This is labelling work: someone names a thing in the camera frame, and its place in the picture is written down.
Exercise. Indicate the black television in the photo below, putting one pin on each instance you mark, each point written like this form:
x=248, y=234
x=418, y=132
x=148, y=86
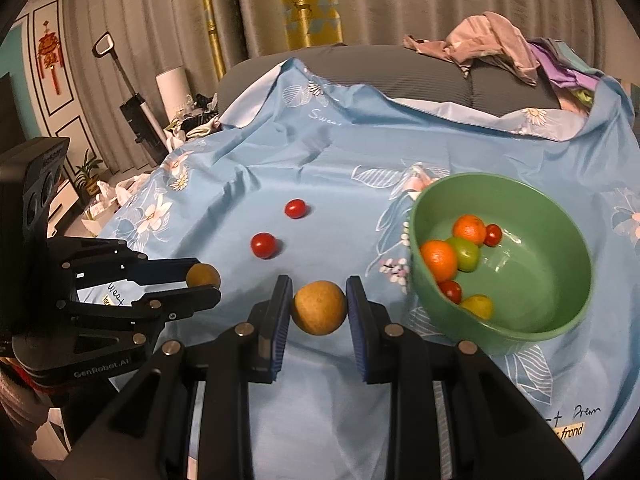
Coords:
x=11, y=130

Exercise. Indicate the grey sofa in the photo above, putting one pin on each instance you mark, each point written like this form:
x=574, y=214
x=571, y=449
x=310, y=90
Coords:
x=401, y=73

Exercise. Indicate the orange tangerine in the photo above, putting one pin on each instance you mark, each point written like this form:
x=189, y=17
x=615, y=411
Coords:
x=441, y=259
x=471, y=228

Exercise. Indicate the grey curtain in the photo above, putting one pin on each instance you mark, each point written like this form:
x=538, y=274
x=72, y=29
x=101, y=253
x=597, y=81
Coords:
x=152, y=36

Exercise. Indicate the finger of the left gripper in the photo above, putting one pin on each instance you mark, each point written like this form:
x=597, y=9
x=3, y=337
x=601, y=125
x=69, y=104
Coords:
x=171, y=305
x=159, y=271

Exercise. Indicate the red Chinese knot ornament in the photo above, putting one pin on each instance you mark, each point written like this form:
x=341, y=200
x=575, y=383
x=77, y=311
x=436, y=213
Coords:
x=49, y=56

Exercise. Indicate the red cherry tomato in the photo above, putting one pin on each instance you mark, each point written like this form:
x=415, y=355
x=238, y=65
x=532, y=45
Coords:
x=296, y=209
x=451, y=290
x=493, y=235
x=264, y=245

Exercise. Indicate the white TV cabinet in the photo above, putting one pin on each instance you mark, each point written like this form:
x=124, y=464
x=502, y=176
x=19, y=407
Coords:
x=62, y=203

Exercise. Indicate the pink crumpled garment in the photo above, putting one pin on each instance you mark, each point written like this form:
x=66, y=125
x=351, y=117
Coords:
x=489, y=38

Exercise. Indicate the yellow-green tomato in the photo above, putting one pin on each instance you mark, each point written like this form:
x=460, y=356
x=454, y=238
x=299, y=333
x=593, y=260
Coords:
x=479, y=305

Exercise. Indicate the green plastic bowl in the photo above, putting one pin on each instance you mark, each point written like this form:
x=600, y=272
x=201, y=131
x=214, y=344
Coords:
x=539, y=277

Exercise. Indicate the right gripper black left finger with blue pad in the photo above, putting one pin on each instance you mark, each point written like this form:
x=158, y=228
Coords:
x=145, y=432

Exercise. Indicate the light blue floral cloth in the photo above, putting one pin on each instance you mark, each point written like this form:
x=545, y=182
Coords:
x=358, y=159

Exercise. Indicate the black white vacuum cleaner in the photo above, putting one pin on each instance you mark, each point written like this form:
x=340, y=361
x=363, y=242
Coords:
x=136, y=110

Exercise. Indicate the white cylinder air purifier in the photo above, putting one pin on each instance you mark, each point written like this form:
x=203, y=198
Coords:
x=175, y=91

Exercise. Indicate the tan longan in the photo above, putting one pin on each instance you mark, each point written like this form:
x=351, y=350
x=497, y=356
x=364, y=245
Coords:
x=319, y=308
x=203, y=274

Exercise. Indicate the potted green plant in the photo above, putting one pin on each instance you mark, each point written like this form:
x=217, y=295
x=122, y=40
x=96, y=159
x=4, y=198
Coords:
x=87, y=176

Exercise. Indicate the black camera box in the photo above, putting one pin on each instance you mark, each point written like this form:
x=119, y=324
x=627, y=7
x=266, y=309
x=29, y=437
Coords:
x=29, y=174

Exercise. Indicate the purple garment pile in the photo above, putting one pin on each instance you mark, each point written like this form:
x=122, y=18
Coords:
x=572, y=79

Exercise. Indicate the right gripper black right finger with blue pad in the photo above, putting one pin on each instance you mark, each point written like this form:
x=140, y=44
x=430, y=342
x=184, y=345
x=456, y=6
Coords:
x=452, y=410

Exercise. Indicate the yellow patterned curtain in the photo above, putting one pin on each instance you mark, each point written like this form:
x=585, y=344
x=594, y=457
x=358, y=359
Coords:
x=312, y=23

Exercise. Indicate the green tomato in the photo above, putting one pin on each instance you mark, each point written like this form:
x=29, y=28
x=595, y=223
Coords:
x=467, y=253

